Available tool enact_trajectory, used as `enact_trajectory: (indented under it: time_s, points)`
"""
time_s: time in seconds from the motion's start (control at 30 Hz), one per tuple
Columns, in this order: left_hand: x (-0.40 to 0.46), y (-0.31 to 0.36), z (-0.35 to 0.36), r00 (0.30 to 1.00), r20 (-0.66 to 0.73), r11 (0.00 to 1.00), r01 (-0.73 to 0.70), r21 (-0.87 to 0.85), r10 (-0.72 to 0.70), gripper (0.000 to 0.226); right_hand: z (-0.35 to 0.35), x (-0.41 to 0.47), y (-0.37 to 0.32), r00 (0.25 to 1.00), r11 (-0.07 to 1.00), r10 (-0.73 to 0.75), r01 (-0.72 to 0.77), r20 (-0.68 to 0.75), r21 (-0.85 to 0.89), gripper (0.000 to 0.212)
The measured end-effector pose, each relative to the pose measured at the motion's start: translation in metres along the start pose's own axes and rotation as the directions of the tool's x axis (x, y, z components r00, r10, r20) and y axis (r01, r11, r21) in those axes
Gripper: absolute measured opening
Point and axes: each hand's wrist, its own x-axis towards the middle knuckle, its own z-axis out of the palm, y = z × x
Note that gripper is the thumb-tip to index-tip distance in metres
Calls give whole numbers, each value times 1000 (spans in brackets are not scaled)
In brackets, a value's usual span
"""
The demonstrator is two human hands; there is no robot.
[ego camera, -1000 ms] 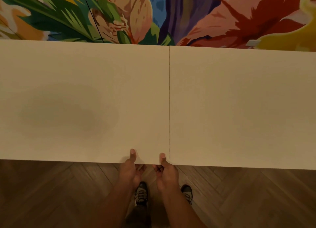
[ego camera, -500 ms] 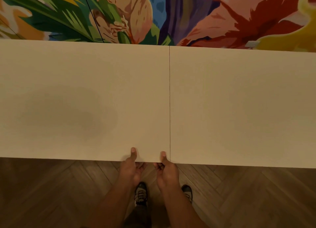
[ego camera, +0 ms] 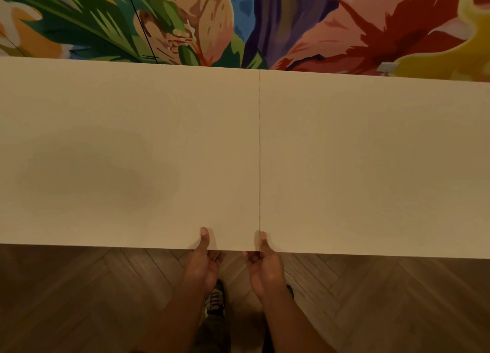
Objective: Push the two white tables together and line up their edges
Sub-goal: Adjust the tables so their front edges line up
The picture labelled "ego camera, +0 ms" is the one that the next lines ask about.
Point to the person's right hand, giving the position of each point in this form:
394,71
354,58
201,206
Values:
266,272

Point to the person's left hand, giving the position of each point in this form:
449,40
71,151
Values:
203,268

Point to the person's right forearm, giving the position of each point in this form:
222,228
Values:
294,326

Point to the person's left forearm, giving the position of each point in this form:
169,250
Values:
176,322

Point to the dark patterned right shoe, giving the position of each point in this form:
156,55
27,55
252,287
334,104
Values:
290,290

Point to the dark patterned shoe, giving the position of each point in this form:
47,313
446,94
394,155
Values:
216,301
290,290

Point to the dark patterned left shoe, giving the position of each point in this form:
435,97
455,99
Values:
216,301

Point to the small white wall fitting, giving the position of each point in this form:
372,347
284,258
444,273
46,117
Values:
386,67

